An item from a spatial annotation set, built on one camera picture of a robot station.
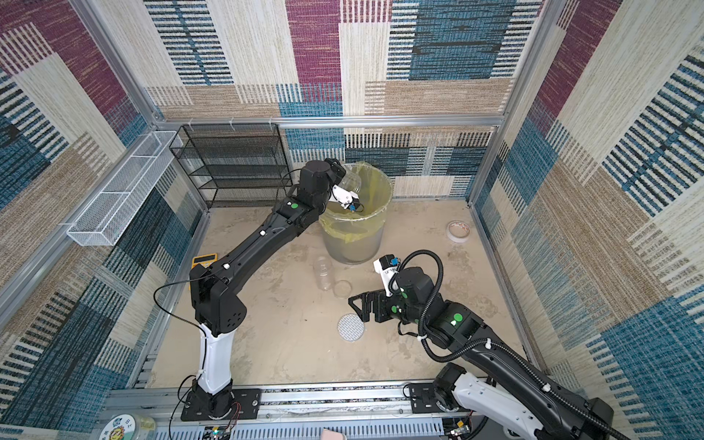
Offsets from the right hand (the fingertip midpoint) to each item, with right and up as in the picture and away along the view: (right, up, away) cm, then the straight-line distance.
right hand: (367, 303), depth 71 cm
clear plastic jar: (-13, +5, +21) cm, 25 cm away
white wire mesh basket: (-67, +25, +3) cm, 72 cm away
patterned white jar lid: (-4, -11, +14) cm, 19 cm away
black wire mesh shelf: (-50, +44, +38) cm, 77 cm away
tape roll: (+38, +18, +39) cm, 57 cm away
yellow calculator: (-59, +8, +32) cm, 67 cm away
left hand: (-11, +39, +9) cm, 41 cm away
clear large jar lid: (-7, -2, +24) cm, 25 cm away
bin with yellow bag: (-3, +16, +16) cm, 23 cm away
